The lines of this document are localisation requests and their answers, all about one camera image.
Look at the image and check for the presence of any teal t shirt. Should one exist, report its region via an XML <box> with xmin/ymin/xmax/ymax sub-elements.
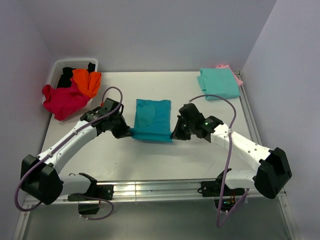
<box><xmin>130</xmin><ymin>99</ymin><xmax>172</xmax><ymax>143</ymax></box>

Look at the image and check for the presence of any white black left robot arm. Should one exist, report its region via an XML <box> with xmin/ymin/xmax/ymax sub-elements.
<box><xmin>18</xmin><ymin>98</ymin><xmax>132</xmax><ymax>205</ymax></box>

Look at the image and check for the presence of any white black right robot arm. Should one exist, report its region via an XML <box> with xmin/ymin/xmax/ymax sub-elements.
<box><xmin>170</xmin><ymin>103</ymin><xmax>292</xmax><ymax>199</ymax></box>

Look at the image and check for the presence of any orange t shirt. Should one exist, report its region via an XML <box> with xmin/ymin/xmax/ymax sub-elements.
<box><xmin>72</xmin><ymin>69</ymin><xmax>102</xmax><ymax>99</ymax></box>

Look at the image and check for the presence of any folded mint t shirt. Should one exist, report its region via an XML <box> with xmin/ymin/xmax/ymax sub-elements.
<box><xmin>197</xmin><ymin>68</ymin><xmax>240</xmax><ymax>101</ymax></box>

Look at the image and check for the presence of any magenta t shirt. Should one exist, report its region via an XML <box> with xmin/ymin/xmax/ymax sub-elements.
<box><xmin>42</xmin><ymin>81</ymin><xmax>90</xmax><ymax>121</ymax></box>

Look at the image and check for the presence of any folded pink t shirt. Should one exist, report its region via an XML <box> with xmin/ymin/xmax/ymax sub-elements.
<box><xmin>216</xmin><ymin>64</ymin><xmax>244</xmax><ymax>87</ymax></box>

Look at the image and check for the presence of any black t shirt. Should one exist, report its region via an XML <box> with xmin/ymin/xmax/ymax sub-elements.
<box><xmin>57</xmin><ymin>62</ymin><xmax>96</xmax><ymax>88</ymax></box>

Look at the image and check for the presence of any white plastic laundry basket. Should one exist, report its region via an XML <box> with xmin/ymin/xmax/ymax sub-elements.
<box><xmin>42</xmin><ymin>58</ymin><xmax>98</xmax><ymax>108</ymax></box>

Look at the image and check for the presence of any aluminium table edge rail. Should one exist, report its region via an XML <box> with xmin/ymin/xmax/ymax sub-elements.
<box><xmin>23</xmin><ymin>177</ymin><xmax>287</xmax><ymax>206</ymax></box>

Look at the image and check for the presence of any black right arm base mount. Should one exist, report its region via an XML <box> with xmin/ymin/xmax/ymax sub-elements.
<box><xmin>197</xmin><ymin>180</ymin><xmax>245</xmax><ymax>212</ymax></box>

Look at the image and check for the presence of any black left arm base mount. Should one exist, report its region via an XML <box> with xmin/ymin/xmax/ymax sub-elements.
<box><xmin>67</xmin><ymin>184</ymin><xmax>114</xmax><ymax>216</ymax></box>

